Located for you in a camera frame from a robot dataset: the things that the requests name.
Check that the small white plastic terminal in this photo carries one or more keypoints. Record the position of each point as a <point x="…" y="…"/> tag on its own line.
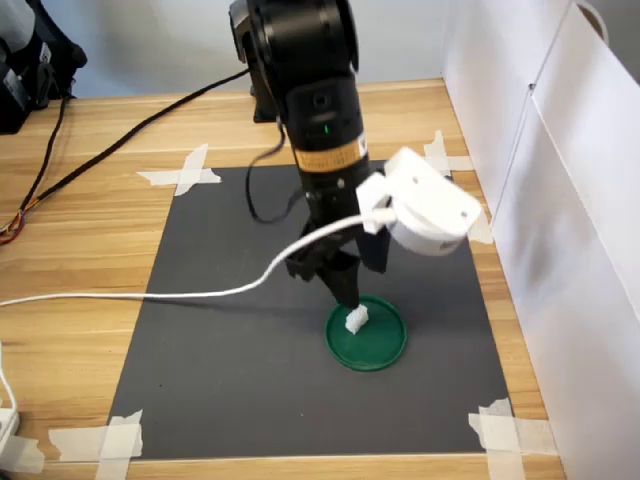
<point x="356" y="320"/>

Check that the round green lid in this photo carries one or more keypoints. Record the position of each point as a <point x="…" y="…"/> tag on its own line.
<point x="370" y="350"/>

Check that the white masking tape strip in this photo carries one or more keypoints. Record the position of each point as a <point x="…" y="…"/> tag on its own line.
<point x="160" y="176"/>
<point x="505" y="467"/>
<point x="197" y="157"/>
<point x="25" y="457"/>
<point x="462" y="163"/>
<point x="120" y="470"/>
<point x="484" y="232"/>
<point x="440" y="142"/>
<point x="542" y="435"/>
<point x="70" y="442"/>

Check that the dark grey mat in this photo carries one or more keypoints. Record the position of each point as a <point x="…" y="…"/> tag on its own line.
<point x="250" y="375"/>

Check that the black bag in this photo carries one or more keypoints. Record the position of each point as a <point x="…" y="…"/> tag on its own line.
<point x="55" y="55"/>

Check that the black box device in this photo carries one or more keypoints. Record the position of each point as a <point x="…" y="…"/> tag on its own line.
<point x="12" y="110"/>

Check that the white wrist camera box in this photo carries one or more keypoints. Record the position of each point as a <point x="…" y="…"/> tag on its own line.
<point x="430" y="205"/>

